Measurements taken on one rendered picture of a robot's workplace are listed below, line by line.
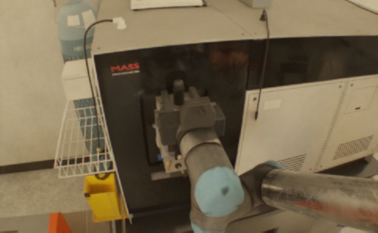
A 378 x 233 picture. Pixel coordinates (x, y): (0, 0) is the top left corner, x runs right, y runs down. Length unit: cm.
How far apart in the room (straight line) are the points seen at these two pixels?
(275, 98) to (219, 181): 49
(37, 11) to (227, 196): 164
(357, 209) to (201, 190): 23
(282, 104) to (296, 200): 47
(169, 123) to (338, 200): 33
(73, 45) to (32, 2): 50
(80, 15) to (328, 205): 132
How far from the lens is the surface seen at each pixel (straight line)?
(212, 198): 42
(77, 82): 104
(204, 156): 46
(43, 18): 186
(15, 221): 76
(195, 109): 48
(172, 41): 67
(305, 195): 47
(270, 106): 87
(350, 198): 42
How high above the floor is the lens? 168
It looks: 35 degrees down
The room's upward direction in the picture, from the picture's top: straight up
